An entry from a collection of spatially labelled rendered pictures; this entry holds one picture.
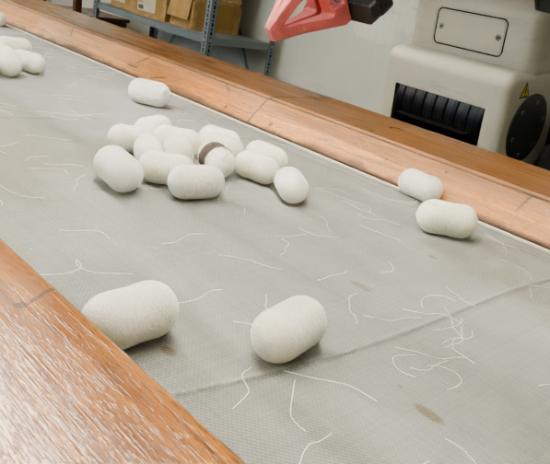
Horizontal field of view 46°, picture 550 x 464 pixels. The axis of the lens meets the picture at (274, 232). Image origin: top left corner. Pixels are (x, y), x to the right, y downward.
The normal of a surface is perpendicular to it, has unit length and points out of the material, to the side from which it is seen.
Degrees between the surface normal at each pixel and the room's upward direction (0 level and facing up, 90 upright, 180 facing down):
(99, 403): 0
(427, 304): 0
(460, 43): 98
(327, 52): 90
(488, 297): 0
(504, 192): 45
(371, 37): 90
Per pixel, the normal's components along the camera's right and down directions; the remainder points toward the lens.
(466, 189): -0.37, -0.55
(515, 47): -0.76, 0.24
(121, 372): 0.18, -0.92
